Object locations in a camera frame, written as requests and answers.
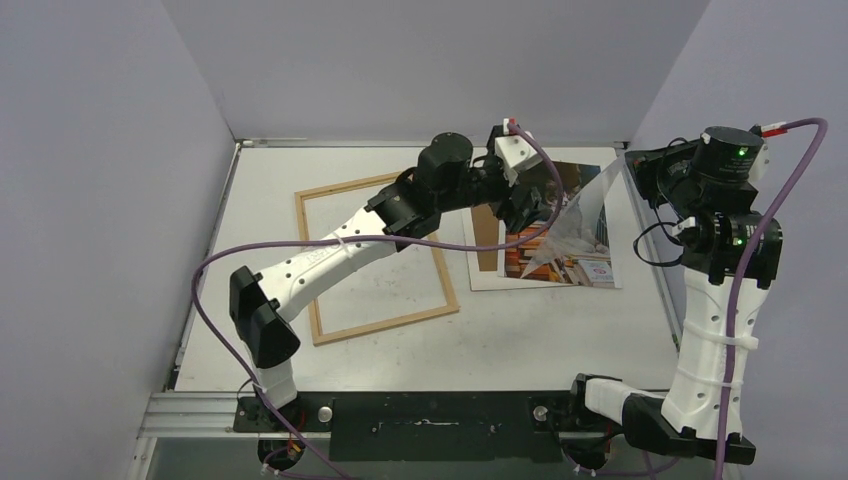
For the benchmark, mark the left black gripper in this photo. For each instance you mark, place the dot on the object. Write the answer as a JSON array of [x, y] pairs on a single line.
[[516, 217]]

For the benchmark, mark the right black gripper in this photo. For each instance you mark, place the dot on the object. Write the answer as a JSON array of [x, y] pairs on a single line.
[[646, 168]]

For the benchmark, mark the clear acrylic sheet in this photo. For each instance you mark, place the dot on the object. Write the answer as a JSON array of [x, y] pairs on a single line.
[[575, 250]]

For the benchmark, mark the brown backing board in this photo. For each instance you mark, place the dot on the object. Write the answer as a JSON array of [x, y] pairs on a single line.
[[485, 227]]

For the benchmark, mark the book photo print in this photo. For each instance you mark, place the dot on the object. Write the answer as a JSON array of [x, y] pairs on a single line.
[[507, 260]]

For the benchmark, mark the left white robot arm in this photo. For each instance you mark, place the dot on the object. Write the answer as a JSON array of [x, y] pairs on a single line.
[[447, 177]]

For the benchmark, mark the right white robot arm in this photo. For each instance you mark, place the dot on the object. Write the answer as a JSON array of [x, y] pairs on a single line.
[[730, 256]]

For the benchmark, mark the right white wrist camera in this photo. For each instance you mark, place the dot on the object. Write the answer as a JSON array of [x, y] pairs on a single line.
[[762, 161]]

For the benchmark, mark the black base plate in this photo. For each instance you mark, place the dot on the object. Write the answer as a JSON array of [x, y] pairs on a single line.
[[448, 426]]

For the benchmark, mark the aluminium rail front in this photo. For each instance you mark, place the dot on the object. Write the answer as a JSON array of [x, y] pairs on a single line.
[[189, 415]]

